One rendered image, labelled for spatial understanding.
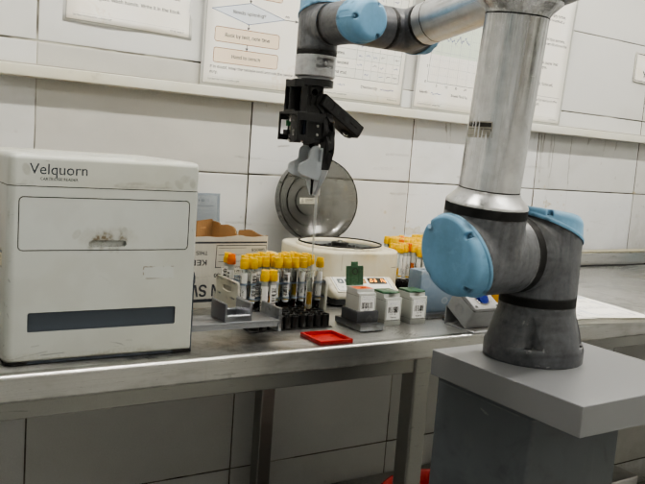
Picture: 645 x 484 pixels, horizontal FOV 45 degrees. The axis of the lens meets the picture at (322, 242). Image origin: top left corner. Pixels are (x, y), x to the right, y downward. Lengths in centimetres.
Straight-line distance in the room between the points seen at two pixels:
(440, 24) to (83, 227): 67
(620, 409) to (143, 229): 71
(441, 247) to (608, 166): 185
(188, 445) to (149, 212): 99
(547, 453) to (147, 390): 60
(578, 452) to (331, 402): 113
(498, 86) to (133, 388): 67
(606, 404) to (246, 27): 128
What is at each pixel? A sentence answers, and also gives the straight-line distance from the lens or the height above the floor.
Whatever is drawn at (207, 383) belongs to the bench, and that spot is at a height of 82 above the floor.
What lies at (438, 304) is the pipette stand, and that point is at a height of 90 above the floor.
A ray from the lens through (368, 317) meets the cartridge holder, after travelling 148.
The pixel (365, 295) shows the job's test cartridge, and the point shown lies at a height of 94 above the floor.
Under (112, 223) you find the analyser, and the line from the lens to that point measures 117.
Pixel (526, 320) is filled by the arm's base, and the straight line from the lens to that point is 118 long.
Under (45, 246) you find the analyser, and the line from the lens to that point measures 115.
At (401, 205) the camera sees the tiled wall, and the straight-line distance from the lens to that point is 224.
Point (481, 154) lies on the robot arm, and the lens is 106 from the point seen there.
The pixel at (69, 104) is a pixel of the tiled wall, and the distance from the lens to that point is 181.
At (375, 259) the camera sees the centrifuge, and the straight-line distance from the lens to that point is 175.
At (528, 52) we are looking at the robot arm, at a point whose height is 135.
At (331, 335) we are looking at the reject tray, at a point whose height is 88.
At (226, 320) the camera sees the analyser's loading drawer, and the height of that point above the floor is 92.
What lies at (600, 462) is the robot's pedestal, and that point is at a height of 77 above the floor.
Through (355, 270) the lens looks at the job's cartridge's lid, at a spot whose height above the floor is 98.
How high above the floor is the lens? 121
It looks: 7 degrees down
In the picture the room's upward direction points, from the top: 4 degrees clockwise
